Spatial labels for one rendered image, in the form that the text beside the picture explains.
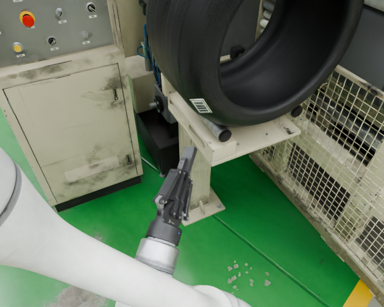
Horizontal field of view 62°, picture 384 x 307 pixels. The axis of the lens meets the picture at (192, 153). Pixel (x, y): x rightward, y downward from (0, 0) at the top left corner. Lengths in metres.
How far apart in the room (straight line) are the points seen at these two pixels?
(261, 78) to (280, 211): 0.98
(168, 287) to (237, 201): 1.51
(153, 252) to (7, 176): 0.44
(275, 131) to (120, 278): 0.87
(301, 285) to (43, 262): 1.49
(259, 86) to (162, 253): 0.72
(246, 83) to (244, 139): 0.21
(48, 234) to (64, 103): 1.22
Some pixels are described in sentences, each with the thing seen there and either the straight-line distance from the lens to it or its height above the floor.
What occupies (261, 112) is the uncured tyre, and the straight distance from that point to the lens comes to 0.96.
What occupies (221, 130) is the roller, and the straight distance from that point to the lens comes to 0.98.
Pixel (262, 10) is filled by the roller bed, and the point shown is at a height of 1.04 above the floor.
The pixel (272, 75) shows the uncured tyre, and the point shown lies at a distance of 1.21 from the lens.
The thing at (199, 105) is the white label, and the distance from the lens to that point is 0.85.
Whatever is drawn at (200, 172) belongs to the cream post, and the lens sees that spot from 1.66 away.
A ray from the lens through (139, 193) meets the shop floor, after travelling 2.01.
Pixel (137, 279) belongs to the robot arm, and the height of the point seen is 1.14.
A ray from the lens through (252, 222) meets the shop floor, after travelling 1.89.
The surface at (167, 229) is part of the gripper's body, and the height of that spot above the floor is 0.96.
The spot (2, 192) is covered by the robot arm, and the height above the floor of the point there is 1.35.
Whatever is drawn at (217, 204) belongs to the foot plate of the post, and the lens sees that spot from 1.92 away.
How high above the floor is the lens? 1.55
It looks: 44 degrees down
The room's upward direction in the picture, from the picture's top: straight up
